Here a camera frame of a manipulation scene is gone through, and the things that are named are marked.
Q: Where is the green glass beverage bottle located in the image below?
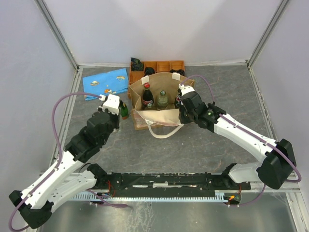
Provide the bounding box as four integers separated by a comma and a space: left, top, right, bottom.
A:
119, 100, 129, 120

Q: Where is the burlap canvas tote bag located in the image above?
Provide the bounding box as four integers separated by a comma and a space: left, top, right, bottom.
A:
128, 72, 195, 139

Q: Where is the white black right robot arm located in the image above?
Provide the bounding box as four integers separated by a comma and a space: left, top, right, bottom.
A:
179, 91, 296, 189

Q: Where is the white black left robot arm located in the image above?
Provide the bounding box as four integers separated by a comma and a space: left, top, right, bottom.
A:
9, 111, 120, 229

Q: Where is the red-capped beverage bottle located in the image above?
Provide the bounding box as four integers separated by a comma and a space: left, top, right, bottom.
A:
141, 83, 154, 110

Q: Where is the green soda water bottle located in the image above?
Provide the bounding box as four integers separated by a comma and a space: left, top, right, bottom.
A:
156, 90, 169, 110

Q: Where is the dark yellow-patterned rolled sock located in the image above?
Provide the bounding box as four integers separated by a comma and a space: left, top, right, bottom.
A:
169, 69, 186, 76

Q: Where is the gold-capped glass bottle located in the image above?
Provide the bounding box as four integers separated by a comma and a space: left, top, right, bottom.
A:
144, 103, 156, 111

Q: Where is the blue space-print cloth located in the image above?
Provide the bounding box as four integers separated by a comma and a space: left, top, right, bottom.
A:
83, 68, 129, 95

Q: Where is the orange wooden compartment tray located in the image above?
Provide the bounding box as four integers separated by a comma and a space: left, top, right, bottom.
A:
129, 60, 185, 85

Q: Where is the dark orange-striped rolled sock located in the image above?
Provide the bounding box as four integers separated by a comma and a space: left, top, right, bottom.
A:
144, 67, 155, 76

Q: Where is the dark patterned rolled sock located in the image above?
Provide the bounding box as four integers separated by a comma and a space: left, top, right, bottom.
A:
131, 58, 143, 71

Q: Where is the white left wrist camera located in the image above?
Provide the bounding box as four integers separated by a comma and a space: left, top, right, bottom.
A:
98, 94, 120, 116

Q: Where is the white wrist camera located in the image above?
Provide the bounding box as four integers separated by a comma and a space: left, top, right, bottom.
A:
179, 84, 195, 97
98, 94, 120, 116

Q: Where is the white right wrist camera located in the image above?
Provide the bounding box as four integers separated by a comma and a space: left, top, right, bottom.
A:
179, 84, 195, 97

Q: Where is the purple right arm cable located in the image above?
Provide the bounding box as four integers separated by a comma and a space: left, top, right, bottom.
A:
181, 74, 302, 207

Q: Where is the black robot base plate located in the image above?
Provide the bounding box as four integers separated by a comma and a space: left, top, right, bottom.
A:
94, 173, 251, 199

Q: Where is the light blue cable duct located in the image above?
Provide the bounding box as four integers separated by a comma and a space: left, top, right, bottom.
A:
72, 190, 229, 201

